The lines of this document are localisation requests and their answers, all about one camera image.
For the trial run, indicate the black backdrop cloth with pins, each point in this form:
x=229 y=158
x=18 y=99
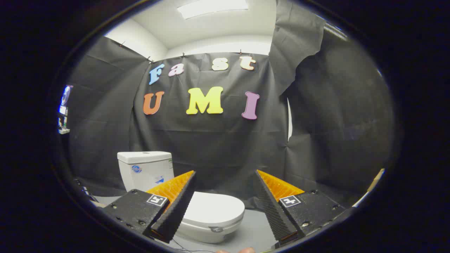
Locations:
x=211 y=147

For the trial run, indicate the white ceramic toilet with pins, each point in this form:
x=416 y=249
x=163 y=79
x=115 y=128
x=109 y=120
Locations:
x=144 y=172

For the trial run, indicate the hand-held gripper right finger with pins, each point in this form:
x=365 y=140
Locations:
x=270 y=207

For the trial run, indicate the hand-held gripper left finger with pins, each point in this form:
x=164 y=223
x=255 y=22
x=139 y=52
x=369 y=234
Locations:
x=177 y=207

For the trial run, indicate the ceiling light panel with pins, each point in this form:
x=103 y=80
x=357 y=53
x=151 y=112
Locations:
x=211 y=7

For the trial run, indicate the beige board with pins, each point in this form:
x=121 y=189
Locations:
x=372 y=184

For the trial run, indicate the white toilet lid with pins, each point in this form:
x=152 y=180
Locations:
x=214 y=207

